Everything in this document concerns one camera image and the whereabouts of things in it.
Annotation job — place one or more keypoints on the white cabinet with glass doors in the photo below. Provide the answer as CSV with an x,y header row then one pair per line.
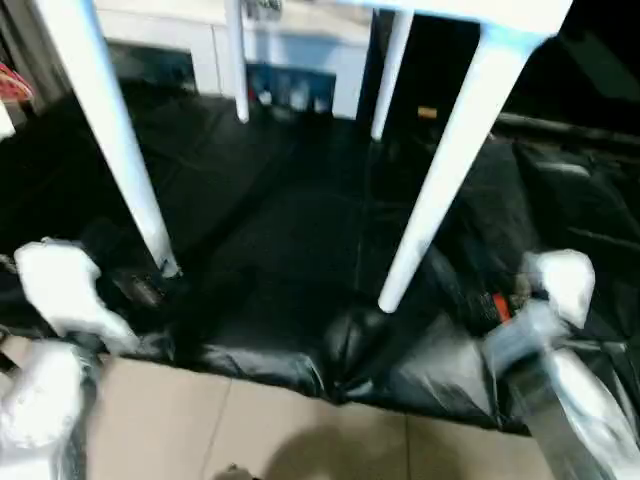
x,y
300,55

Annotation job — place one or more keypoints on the black left robot foot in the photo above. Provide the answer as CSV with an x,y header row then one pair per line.
x,y
232,473

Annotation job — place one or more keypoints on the small tan label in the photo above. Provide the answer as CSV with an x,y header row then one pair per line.
x,y
427,112

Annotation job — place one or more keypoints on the glossy black mat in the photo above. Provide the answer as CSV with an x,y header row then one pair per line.
x,y
290,230

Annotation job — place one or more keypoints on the long black bar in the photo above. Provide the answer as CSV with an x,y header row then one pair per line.
x,y
570,128

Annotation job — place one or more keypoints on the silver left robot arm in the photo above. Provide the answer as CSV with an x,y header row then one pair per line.
x,y
40,410

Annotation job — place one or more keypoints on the small red bottle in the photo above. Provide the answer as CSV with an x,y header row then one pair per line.
x,y
253,95

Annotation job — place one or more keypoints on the white plastic table leg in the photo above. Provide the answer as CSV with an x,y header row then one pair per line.
x,y
450,170
110,130
238,60
392,70

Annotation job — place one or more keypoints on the red and white object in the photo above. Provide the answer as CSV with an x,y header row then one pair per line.
x,y
10,95

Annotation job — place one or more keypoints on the grey curtain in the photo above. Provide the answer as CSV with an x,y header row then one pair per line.
x,y
25,45

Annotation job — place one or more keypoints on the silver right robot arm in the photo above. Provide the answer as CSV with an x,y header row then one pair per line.
x,y
570,400

